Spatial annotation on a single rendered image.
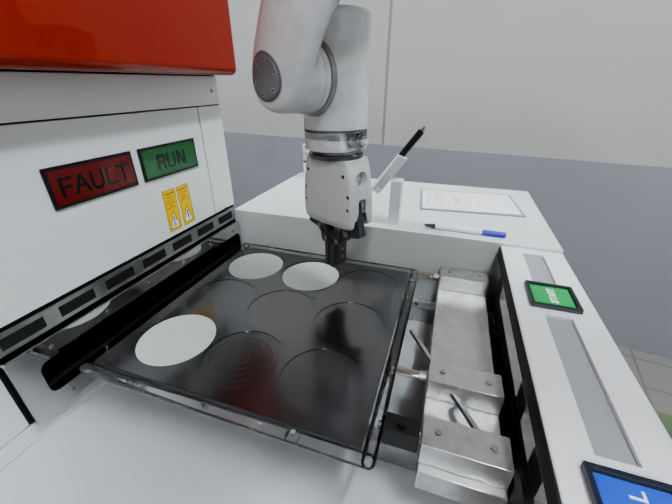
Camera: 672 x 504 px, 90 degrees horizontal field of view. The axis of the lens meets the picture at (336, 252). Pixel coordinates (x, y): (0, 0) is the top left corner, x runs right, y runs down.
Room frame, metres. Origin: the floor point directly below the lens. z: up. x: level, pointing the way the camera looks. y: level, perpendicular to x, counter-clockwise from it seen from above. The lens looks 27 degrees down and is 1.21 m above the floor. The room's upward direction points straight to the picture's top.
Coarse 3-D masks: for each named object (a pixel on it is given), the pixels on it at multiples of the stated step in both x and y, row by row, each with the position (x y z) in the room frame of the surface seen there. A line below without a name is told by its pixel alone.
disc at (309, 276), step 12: (300, 264) 0.56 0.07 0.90; (312, 264) 0.56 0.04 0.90; (324, 264) 0.55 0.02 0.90; (288, 276) 0.51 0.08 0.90; (300, 276) 0.51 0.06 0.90; (312, 276) 0.51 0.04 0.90; (324, 276) 0.51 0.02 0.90; (336, 276) 0.51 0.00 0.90; (300, 288) 0.47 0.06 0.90; (312, 288) 0.47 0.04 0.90
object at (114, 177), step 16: (112, 160) 0.45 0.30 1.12; (128, 160) 0.47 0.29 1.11; (48, 176) 0.37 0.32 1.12; (64, 176) 0.39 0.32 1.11; (80, 176) 0.40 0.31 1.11; (96, 176) 0.42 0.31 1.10; (112, 176) 0.44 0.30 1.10; (128, 176) 0.46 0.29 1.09; (64, 192) 0.38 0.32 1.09; (80, 192) 0.40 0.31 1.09; (96, 192) 0.42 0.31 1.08
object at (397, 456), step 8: (368, 424) 0.26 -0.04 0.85; (384, 448) 0.23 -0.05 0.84; (392, 448) 0.23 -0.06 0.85; (400, 448) 0.23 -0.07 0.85; (384, 456) 0.23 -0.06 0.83; (392, 456) 0.23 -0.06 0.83; (400, 456) 0.23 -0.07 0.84; (408, 456) 0.22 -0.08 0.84; (416, 456) 0.22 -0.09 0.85; (400, 464) 0.23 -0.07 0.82; (408, 464) 0.22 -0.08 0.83
